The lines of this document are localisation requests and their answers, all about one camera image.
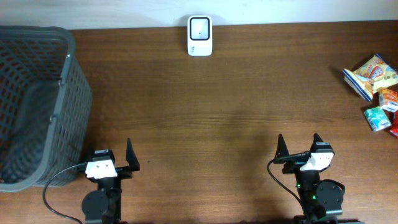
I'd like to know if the teal tissue pack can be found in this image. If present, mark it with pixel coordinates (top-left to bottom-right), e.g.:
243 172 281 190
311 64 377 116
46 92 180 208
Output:
364 107 392 132

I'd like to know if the red snack bag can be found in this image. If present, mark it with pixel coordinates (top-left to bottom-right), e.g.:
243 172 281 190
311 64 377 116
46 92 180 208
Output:
389 111 398 138

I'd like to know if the orange tissue pack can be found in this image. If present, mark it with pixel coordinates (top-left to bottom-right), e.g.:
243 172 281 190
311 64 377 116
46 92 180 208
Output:
378 88 398 113

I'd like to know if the yellow snack bag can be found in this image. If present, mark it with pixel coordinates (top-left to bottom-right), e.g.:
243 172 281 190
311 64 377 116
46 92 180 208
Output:
343 54 397 101

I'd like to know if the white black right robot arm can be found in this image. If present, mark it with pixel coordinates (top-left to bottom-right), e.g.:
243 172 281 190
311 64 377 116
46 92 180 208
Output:
267 133 360 224

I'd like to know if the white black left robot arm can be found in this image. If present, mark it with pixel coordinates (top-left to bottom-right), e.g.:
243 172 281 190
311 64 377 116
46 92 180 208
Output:
81 138 140 224

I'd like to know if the grey plastic basket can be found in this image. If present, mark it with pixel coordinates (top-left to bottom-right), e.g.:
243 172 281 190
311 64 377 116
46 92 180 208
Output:
1 26 93 192

